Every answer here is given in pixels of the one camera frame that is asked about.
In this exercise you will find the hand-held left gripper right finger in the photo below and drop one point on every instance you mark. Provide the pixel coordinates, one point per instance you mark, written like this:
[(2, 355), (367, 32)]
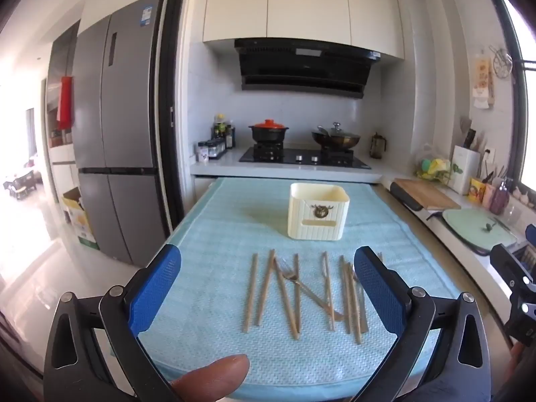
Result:
[(381, 289)]

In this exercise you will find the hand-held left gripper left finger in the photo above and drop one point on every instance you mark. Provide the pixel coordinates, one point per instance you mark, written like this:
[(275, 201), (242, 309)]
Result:
[(155, 289)]

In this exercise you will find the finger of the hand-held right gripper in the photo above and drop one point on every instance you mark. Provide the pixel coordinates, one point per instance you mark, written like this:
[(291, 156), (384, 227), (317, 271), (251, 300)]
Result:
[(504, 264)]

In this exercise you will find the cream plastic utensil holder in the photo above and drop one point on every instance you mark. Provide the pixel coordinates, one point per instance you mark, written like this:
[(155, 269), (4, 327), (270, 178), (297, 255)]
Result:
[(318, 217)]

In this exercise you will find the group of wooden chopsticks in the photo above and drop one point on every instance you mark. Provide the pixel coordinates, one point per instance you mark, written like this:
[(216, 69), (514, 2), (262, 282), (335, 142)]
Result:
[(250, 293)]

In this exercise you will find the person's right hand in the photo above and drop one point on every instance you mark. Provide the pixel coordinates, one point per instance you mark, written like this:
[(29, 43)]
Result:
[(517, 356)]

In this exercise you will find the person's left hand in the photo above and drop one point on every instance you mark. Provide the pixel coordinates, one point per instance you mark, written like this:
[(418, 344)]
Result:
[(209, 379)]

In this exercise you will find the green cutting board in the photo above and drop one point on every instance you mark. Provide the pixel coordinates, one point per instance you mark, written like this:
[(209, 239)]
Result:
[(473, 226)]

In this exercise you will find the metal fork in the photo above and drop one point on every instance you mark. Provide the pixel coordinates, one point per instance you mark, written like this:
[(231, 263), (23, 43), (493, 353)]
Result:
[(318, 298)]

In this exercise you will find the pink soap bottle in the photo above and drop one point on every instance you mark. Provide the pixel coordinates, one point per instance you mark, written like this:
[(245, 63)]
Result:
[(498, 199)]

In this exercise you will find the yellow packet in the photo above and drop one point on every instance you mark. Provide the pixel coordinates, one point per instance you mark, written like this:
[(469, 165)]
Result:
[(476, 192)]

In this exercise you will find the light blue mat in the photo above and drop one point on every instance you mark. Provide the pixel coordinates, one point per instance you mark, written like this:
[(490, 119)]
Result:
[(217, 234)]

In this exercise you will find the black tray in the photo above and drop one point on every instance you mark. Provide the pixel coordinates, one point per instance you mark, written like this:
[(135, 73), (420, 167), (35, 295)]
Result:
[(404, 200)]

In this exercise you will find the cardboard box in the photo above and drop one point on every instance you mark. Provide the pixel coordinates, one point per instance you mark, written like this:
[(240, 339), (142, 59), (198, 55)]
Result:
[(81, 222)]

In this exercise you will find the white knife block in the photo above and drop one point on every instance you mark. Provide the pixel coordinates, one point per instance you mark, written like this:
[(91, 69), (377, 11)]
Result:
[(465, 171)]

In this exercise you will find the wooden cutting board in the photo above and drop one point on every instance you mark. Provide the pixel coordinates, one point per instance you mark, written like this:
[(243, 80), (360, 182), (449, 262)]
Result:
[(427, 194)]

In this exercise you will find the glass french press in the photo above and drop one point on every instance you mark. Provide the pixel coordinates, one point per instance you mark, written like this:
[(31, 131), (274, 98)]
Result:
[(377, 146)]

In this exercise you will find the white label jar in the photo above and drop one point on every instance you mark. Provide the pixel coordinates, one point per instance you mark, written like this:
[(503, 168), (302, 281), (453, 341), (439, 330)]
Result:
[(203, 154)]

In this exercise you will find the black gas cooktop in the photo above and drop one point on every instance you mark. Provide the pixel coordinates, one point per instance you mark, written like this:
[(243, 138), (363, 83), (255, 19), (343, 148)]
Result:
[(305, 158)]

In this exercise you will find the dark wok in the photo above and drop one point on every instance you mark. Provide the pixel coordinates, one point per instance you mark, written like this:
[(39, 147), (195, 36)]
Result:
[(335, 142)]

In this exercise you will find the grey refrigerator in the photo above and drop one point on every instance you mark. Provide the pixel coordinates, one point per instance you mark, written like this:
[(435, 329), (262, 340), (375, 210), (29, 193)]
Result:
[(117, 134)]

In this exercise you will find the glass wok lid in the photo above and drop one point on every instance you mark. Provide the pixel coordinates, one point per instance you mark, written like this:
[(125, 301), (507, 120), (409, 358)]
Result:
[(337, 131)]

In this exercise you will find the dark sauce bottle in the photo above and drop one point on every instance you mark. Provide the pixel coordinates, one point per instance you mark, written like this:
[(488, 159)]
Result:
[(229, 136)]

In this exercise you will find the window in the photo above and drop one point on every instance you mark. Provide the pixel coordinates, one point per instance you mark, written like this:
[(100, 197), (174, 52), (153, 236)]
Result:
[(523, 92)]

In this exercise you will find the yellow cap bottle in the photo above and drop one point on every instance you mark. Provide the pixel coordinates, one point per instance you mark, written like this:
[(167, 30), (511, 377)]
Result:
[(218, 125)]

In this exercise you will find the hanging printed towel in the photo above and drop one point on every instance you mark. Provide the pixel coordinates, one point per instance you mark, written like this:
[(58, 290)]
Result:
[(482, 79)]

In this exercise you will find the black clay pot red lid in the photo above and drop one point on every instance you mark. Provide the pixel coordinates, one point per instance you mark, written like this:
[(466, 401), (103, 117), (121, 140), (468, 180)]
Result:
[(268, 133)]

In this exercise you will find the red cloth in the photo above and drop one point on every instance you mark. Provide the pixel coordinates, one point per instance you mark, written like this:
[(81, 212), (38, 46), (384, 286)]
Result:
[(65, 104)]

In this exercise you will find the black range hood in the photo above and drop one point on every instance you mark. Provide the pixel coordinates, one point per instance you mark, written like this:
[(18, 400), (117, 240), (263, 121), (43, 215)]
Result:
[(301, 67)]

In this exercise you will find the wall socket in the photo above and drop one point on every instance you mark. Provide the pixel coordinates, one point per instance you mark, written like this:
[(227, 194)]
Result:
[(489, 155)]

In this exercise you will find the white wall cabinets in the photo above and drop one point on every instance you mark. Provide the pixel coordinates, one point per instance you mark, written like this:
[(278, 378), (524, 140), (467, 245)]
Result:
[(301, 4)]

